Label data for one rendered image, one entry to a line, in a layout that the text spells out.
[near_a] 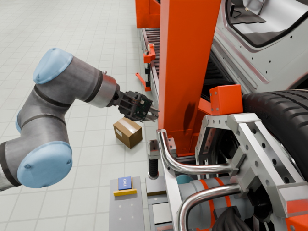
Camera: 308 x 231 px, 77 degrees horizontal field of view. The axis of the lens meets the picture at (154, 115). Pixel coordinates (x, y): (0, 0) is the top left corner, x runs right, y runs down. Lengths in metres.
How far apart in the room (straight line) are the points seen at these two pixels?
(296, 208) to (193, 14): 0.55
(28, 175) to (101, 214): 1.22
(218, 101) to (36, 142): 0.48
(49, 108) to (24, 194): 1.44
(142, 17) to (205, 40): 2.00
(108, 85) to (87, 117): 1.71
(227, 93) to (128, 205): 0.75
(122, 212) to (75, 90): 0.76
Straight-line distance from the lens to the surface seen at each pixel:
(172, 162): 0.55
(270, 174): 0.47
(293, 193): 0.47
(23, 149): 0.42
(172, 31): 0.68
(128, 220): 1.08
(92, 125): 2.09
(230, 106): 0.63
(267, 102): 0.58
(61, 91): 0.47
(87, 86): 0.47
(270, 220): 0.73
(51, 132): 0.43
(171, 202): 0.54
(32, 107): 0.51
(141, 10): 2.66
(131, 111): 0.53
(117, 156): 1.80
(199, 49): 0.74
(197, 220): 0.64
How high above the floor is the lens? 1.48
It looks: 45 degrees down
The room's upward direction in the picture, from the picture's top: straight up
